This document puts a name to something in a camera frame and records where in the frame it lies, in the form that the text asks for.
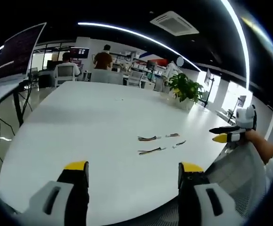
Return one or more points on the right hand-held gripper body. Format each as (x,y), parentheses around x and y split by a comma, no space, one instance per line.
(244,117)

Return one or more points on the green potted plant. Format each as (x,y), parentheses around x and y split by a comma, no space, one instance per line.
(185,86)

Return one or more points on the white office chair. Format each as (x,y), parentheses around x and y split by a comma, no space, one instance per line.
(66,73)
(135,78)

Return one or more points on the monitor on black stand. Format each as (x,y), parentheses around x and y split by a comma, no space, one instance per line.
(209,77)

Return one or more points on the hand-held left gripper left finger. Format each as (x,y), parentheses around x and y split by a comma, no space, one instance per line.
(56,202)

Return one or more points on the long ceiling light strip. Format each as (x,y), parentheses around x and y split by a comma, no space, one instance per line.
(138,35)

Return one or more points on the wall screen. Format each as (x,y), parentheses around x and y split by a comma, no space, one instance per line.
(79,53)

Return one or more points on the white plant pot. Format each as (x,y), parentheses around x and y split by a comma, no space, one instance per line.
(184,104)

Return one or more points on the black desktop monitor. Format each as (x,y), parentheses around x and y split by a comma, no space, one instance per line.
(152,64)

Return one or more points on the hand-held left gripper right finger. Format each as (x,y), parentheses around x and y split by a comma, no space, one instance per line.
(197,200)

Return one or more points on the curved ceiling light strip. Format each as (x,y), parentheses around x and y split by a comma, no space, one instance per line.
(241,42)

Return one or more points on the large tilted monitor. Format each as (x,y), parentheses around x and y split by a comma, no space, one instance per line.
(18,54)

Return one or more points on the ceiling air conditioner vent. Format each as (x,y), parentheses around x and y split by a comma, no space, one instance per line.
(174,22)

